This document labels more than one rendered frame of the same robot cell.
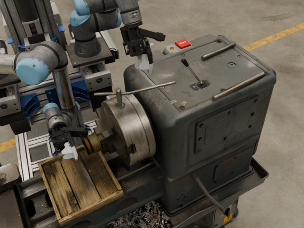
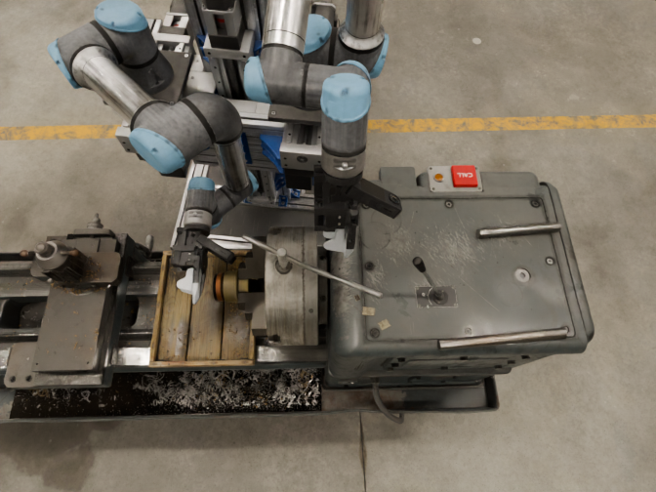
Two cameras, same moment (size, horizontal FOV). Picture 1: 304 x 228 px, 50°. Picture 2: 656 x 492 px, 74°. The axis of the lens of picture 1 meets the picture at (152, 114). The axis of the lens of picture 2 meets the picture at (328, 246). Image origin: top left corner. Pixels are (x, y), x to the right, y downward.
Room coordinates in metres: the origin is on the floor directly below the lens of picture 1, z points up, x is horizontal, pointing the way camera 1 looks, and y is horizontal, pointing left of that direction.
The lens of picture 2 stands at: (0.72, -0.09, 2.20)
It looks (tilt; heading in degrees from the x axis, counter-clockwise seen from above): 67 degrees down; 21
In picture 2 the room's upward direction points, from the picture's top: 4 degrees clockwise
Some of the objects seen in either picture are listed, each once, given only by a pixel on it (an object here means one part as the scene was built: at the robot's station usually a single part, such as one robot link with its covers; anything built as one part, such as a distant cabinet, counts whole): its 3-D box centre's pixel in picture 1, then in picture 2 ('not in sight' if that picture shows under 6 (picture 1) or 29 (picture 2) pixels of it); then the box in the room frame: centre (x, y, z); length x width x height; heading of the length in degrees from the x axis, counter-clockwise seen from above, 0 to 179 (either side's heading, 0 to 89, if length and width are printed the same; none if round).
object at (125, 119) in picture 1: (124, 130); (287, 285); (1.02, 0.13, 1.08); 0.32 x 0.09 x 0.32; 26
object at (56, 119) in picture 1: (57, 124); (197, 222); (1.08, 0.44, 1.09); 0.08 x 0.05 x 0.08; 115
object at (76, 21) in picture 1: (83, 22); (310, 47); (1.58, 0.33, 1.33); 0.13 x 0.12 x 0.14; 107
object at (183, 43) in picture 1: (182, 44); (464, 177); (1.42, -0.18, 1.26); 0.06 x 0.06 x 0.02; 26
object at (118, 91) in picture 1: (119, 100); (283, 261); (1.02, 0.13, 1.27); 0.02 x 0.02 x 0.12
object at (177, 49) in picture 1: (178, 50); (452, 184); (1.41, -0.16, 1.23); 0.13 x 0.08 x 0.05; 116
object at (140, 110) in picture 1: (136, 125); (310, 285); (1.05, 0.08, 1.08); 0.31 x 0.03 x 0.31; 26
